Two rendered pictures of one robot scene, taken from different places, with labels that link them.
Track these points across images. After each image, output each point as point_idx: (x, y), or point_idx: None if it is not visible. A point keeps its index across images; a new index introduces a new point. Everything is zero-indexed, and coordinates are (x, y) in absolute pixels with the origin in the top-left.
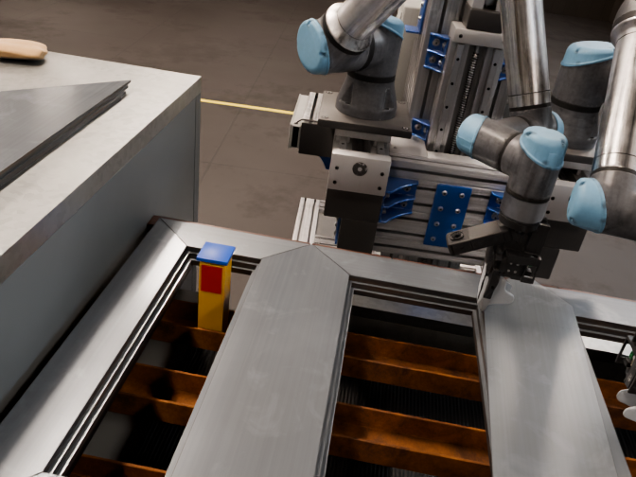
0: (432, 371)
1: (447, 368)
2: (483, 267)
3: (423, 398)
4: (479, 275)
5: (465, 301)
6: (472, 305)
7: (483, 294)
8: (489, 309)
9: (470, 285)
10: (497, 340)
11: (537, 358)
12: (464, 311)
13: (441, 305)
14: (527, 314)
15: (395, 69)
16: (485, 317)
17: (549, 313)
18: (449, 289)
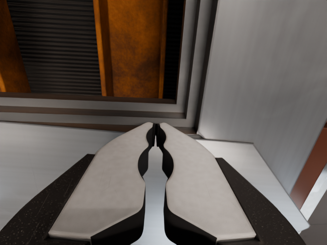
0: (147, 25)
1: (159, 51)
2: (248, 197)
3: (179, 31)
4: (309, 140)
5: (198, 88)
6: (187, 107)
7: (95, 157)
8: (154, 148)
9: (262, 113)
10: (26, 148)
11: (10, 210)
12: (177, 82)
13: (186, 14)
14: (155, 214)
15: None
16: (112, 134)
17: (170, 244)
18: (236, 38)
